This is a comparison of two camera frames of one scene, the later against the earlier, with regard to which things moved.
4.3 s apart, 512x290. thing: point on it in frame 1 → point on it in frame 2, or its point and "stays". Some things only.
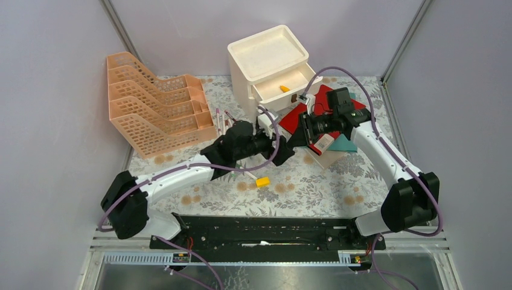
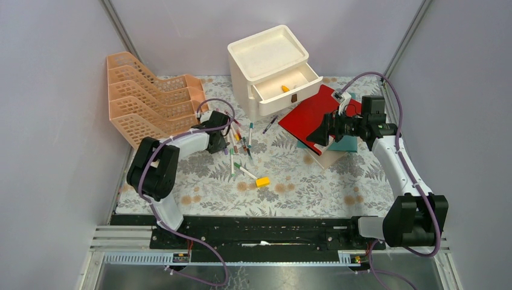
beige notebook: (327, 157) stays
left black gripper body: (259, 143) → (222, 144)
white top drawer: (282, 92) stays
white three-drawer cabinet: (269, 70) stays
